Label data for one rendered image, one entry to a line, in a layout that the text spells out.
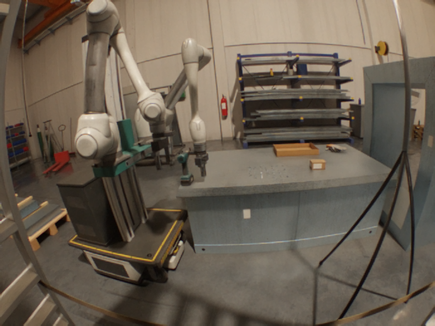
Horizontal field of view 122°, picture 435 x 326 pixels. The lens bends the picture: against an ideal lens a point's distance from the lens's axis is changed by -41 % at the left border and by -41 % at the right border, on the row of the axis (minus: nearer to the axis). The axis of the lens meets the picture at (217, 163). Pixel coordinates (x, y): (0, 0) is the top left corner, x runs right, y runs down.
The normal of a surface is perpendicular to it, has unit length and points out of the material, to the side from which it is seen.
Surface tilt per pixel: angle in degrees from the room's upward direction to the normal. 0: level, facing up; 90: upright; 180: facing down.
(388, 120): 90
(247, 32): 90
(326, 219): 90
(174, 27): 90
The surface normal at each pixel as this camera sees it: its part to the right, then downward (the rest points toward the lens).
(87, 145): 0.23, 0.38
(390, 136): -0.15, 0.32
